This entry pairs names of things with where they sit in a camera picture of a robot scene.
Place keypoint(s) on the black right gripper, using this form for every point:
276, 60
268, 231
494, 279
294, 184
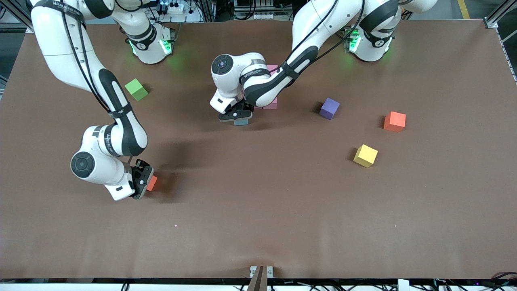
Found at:
141, 174

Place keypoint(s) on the orange foam block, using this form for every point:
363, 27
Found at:
152, 182
394, 122

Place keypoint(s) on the blue foam block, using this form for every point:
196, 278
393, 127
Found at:
241, 122

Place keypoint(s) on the pink notched foam block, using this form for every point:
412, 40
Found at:
273, 103

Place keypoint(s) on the yellow foam block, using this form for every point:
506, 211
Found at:
365, 155

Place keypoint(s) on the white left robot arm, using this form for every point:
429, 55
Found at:
222, 64

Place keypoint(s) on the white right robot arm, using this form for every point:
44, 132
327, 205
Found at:
83, 163

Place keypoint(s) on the green foam block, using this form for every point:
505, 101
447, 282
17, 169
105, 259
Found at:
136, 89

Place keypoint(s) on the paper table cover sheet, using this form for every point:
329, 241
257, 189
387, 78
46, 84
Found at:
258, 210

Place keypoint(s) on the white power strip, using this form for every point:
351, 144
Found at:
175, 8

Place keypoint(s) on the purple foam block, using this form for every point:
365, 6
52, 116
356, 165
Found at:
329, 108

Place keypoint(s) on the grey camera mount pole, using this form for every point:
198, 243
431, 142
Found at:
258, 281

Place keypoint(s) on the small metal bracket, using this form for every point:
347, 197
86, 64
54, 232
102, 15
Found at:
270, 271

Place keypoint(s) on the aluminium frame profile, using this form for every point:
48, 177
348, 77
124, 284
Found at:
494, 20
22, 19

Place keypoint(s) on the aluminium table edge rail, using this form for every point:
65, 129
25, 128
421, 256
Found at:
508, 56

